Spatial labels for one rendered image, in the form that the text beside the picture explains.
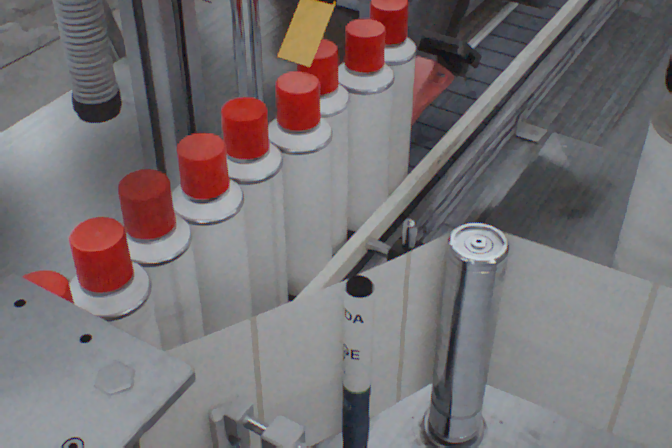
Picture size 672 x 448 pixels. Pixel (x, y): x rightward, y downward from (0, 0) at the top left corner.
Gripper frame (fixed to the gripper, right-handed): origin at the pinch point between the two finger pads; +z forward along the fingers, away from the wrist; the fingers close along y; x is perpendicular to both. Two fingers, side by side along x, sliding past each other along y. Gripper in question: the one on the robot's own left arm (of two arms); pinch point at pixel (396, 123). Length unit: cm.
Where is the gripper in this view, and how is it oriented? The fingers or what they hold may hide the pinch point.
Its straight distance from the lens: 88.5
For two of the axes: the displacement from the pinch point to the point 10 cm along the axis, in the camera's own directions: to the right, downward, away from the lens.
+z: -3.3, 9.4, 0.7
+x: 4.0, 0.8, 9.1
